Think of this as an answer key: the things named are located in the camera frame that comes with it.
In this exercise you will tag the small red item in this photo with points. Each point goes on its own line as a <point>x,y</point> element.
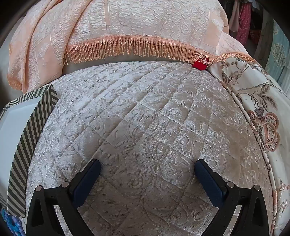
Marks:
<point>199,64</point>

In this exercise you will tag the teal patterned curtain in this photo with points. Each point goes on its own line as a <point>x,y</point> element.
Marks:
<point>277,52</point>

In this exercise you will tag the blue purple beaded item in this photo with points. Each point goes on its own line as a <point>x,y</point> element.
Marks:
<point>10,223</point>

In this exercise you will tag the peach fringed cloth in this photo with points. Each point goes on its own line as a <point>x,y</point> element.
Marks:
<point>126,29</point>

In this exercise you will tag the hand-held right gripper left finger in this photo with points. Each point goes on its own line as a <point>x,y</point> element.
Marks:
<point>85,183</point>

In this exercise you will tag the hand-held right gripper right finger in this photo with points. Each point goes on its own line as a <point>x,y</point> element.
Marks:
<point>209,183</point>

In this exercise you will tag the striped box with white inside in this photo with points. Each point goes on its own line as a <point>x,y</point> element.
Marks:
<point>25,136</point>

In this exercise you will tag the floral printed cream cloth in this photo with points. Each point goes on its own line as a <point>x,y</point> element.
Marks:
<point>260,109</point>

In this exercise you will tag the hanging clothes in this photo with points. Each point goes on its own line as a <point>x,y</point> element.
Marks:
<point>243,18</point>

